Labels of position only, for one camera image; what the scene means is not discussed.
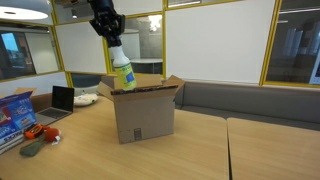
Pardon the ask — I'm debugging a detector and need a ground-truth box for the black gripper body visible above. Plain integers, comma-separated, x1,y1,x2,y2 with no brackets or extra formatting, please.
88,0,126,31

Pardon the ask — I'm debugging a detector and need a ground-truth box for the white spray bottle black trigger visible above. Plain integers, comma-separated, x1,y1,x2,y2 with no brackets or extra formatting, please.
105,33,138,92

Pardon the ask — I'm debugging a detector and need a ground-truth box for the brown cardboard shipping box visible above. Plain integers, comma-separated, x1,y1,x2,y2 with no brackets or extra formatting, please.
96,73,186,145

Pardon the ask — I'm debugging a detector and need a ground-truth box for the white table behind glass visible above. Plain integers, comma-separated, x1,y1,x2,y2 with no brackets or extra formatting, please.
128,58,164,75

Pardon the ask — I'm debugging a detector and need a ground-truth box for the grey laptop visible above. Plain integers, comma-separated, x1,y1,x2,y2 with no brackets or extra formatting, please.
34,85,75,127

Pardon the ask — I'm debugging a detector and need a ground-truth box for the plain brown carton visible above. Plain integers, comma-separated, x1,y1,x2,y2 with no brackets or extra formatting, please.
13,87,54,114

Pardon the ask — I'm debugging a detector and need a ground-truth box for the red and green plush toy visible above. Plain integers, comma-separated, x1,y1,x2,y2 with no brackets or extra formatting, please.
19,126,62,158

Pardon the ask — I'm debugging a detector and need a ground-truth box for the blue printed carton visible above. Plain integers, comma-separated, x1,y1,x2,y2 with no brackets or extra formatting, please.
0,91,37,134

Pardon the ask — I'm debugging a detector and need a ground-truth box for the orange black tape measure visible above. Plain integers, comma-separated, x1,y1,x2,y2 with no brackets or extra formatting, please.
23,123,47,140

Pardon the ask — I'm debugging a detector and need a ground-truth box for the white printed carton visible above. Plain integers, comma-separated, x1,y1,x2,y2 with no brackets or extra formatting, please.
0,128,26,156

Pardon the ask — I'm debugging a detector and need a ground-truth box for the grey bench sofa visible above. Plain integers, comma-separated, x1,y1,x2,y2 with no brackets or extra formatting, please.
173,79,320,132

